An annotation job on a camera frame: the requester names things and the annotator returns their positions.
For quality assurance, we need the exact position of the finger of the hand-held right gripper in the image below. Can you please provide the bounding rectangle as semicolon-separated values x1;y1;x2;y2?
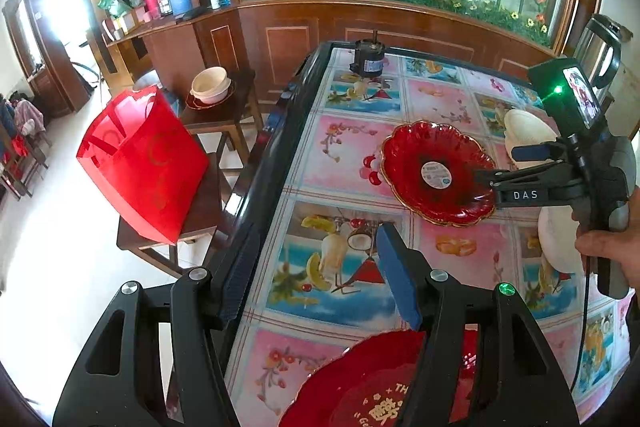
472;161;568;196
510;142;571;165

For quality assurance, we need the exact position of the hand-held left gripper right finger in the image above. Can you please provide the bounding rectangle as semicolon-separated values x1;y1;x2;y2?
376;223;581;427

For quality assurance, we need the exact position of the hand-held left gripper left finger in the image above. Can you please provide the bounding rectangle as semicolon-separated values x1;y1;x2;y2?
52;232;253;427

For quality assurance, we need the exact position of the red glass plate white sticker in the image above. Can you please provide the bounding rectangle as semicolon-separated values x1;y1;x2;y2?
380;119;498;229

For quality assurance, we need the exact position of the white bowl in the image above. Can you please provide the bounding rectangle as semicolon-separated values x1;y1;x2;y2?
537;207;596;275

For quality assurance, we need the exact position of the red glass plate gold print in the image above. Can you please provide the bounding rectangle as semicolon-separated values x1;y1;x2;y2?
272;328;481;427

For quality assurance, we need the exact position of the person's right hand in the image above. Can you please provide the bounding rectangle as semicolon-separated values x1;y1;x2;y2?
575;206;640;280

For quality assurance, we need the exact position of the cream bowl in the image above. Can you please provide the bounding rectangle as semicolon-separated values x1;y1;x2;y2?
190;66;235;104
502;108;561;170

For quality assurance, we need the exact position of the stainless steel thermos pot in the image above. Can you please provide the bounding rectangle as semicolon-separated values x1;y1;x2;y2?
565;13;626;108

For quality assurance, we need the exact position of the black framed table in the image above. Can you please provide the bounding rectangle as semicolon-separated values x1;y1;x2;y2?
165;39;640;427

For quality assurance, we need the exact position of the wooden chair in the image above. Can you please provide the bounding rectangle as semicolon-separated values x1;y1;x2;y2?
116;149;226;279

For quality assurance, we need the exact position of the fruit print tablecloth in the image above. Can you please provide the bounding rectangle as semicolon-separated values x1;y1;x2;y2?
225;47;636;427

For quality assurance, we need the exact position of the red shopping bag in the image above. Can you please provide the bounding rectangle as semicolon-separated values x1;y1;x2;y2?
76;86;210;245

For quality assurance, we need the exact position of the black electric motor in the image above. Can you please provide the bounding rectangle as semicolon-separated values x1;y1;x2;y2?
348;29;388;75

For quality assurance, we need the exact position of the dark gold rimmed plate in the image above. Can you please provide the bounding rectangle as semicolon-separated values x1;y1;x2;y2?
186;79;237;110

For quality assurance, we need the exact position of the wooden stool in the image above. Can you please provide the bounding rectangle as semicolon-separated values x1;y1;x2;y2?
177;69;264;152

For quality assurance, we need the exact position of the wooden counter cabinet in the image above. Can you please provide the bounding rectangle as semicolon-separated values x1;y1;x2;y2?
102;0;556;118

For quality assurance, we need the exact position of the green plastic bag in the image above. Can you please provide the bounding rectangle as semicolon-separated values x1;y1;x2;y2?
97;0;133;18

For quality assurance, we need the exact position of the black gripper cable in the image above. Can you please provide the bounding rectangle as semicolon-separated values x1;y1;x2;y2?
570;257;592;397

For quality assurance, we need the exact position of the wooden door frame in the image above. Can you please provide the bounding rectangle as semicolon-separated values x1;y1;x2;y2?
20;0;93;118

